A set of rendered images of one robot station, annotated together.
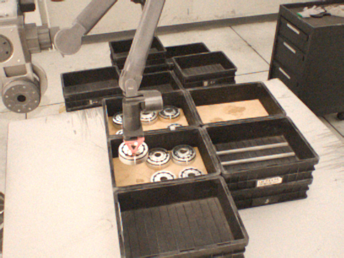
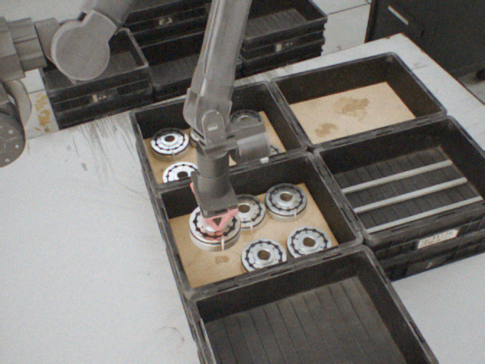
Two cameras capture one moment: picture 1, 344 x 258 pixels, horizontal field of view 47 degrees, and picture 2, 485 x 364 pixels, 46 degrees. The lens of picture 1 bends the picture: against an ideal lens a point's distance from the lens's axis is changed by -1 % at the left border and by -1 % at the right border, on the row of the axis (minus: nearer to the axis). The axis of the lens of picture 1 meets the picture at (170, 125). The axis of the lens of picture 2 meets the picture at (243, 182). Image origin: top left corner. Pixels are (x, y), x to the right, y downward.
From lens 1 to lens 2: 0.40 m
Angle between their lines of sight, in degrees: 12
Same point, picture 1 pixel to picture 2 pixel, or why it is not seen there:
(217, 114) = (325, 117)
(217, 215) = (363, 310)
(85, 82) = not seen: hidden behind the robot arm
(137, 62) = (220, 76)
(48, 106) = not seen: hidden behind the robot
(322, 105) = (458, 62)
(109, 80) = (118, 53)
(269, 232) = (441, 319)
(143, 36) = (227, 23)
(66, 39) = (79, 50)
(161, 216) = (272, 324)
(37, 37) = (15, 50)
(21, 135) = not seen: outside the picture
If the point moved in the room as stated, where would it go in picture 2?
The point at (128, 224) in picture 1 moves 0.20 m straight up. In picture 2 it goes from (219, 347) to (214, 297)
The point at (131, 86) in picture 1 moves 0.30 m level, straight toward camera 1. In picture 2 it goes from (213, 124) to (262, 278)
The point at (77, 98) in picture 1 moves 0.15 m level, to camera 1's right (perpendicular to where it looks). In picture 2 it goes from (71, 94) to (112, 91)
